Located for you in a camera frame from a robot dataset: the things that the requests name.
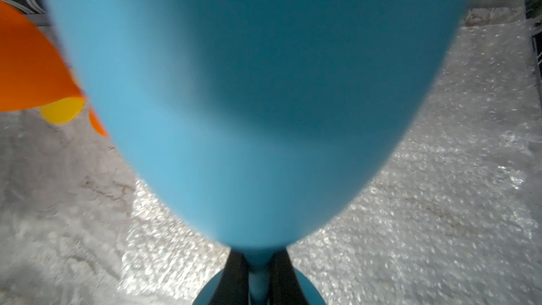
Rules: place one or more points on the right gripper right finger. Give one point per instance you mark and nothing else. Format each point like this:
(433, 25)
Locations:
(285, 288)

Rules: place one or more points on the blue wine glass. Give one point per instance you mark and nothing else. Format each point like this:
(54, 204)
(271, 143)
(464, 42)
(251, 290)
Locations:
(256, 121)

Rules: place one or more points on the yellow wine glass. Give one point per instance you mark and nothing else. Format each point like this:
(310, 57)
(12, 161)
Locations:
(62, 111)

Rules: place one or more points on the bubble wrap of blue glass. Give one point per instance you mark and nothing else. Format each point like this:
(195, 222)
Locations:
(454, 217)

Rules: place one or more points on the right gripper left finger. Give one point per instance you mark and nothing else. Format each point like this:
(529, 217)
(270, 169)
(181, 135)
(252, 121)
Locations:
(230, 286)

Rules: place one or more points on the orange wine glass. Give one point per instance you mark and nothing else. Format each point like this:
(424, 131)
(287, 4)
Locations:
(33, 72)

